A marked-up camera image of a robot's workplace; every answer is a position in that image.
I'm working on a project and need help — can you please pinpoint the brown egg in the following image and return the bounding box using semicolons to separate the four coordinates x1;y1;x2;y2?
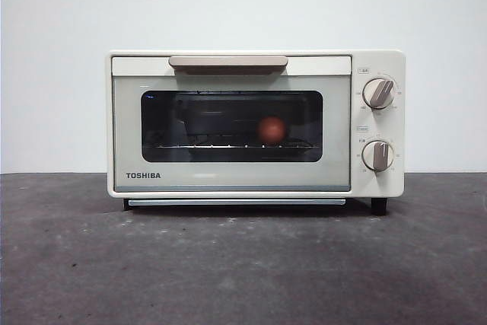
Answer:
258;116;288;145

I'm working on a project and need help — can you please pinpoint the cream knob with slanted pointer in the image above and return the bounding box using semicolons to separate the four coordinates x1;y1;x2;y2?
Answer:
361;78;396;110

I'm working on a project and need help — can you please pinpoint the metal wire oven rack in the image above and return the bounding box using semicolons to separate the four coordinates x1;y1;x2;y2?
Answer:
157;143;321;150

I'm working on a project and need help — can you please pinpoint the silver crumb tray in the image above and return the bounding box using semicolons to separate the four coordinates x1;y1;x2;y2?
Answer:
127;198;347;207

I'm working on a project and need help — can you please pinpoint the cream knob with upright pointer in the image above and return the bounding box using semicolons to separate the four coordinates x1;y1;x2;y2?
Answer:
361;139;396;174

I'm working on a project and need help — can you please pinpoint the beige oven door handle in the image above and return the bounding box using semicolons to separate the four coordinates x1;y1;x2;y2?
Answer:
168;55;289;75

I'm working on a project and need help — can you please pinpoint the cream Toshiba toaster oven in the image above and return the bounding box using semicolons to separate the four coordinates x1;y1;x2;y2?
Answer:
106;49;406;215

